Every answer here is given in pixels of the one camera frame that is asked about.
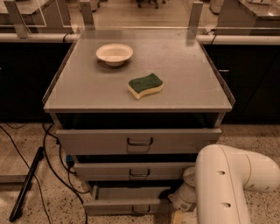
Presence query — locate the middle grey post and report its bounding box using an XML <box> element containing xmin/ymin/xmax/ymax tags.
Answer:
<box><xmin>80</xmin><ymin>0</ymin><xmax>95</xmax><ymax>30</ymax></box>

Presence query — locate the grey bottom drawer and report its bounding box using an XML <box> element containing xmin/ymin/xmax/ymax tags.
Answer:
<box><xmin>83</xmin><ymin>185</ymin><xmax>172</xmax><ymax>216</ymax></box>

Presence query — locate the thin black floor cable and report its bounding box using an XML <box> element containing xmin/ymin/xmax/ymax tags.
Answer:
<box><xmin>0</xmin><ymin>122</ymin><xmax>53</xmax><ymax>224</ymax></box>

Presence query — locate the grey drawer cabinet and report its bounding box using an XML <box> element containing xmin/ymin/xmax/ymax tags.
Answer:
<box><xmin>42</xmin><ymin>27</ymin><xmax>236</xmax><ymax>187</ymax></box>

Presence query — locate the black office chair base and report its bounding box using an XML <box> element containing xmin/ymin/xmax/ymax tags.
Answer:
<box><xmin>136</xmin><ymin>0</ymin><xmax>166</xmax><ymax>9</ymax></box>

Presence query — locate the grey middle drawer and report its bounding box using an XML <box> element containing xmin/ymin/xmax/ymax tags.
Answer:
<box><xmin>73</xmin><ymin>162</ymin><xmax>194</xmax><ymax>181</ymax></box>

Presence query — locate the green yellow sponge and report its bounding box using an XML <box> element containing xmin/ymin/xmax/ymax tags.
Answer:
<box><xmin>128</xmin><ymin>73</ymin><xmax>164</xmax><ymax>100</ymax></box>

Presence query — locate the grey post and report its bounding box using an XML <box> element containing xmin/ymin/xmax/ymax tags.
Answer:
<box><xmin>188</xmin><ymin>1</ymin><xmax>203</xmax><ymax>32</ymax></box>
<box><xmin>3</xmin><ymin>0</ymin><xmax>29</xmax><ymax>39</ymax></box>
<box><xmin>80</xmin><ymin>0</ymin><xmax>95</xmax><ymax>30</ymax></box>

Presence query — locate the black bar on floor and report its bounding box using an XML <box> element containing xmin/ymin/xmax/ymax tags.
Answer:
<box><xmin>9</xmin><ymin>147</ymin><xmax>44</xmax><ymax>222</ymax></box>

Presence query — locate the background grey desk left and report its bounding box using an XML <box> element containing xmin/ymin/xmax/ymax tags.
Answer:
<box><xmin>0</xmin><ymin>0</ymin><xmax>73</xmax><ymax>33</ymax></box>

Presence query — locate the grey drawer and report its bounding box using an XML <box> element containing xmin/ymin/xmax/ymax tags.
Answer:
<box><xmin>73</xmin><ymin>162</ymin><xmax>194</xmax><ymax>181</ymax></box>
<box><xmin>56</xmin><ymin>129</ymin><xmax>221</xmax><ymax>155</ymax></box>
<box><xmin>83</xmin><ymin>185</ymin><xmax>172</xmax><ymax>216</ymax></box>

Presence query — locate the white horizontal rail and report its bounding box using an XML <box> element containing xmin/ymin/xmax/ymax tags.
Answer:
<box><xmin>0</xmin><ymin>33</ymin><xmax>280</xmax><ymax>46</ymax></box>

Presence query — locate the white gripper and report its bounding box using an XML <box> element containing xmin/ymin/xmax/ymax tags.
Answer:
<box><xmin>168</xmin><ymin>183</ymin><xmax>196</xmax><ymax>224</ymax></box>

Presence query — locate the left grey post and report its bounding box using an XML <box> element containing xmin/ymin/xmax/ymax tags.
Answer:
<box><xmin>3</xmin><ymin>0</ymin><xmax>29</xmax><ymax>39</ymax></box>

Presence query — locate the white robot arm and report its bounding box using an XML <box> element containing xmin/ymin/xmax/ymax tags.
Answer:
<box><xmin>169</xmin><ymin>144</ymin><xmax>280</xmax><ymax>224</ymax></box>

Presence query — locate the background grey desk right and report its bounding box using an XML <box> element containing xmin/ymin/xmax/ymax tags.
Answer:
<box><xmin>215</xmin><ymin>0</ymin><xmax>280</xmax><ymax>36</ymax></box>

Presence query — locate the right grey post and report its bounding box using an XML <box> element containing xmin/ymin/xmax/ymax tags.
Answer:
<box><xmin>188</xmin><ymin>1</ymin><xmax>203</xmax><ymax>32</ymax></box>

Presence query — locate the background grey desk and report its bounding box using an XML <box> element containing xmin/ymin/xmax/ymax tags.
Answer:
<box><xmin>0</xmin><ymin>0</ymin><xmax>73</xmax><ymax>33</ymax></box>
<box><xmin>215</xmin><ymin>0</ymin><xmax>280</xmax><ymax>36</ymax></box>

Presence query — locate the white bowl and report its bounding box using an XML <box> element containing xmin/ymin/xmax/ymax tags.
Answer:
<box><xmin>95</xmin><ymin>44</ymin><xmax>133</xmax><ymax>67</ymax></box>

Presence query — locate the grey top drawer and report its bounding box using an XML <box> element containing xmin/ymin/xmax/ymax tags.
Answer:
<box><xmin>56</xmin><ymin>129</ymin><xmax>221</xmax><ymax>155</ymax></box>

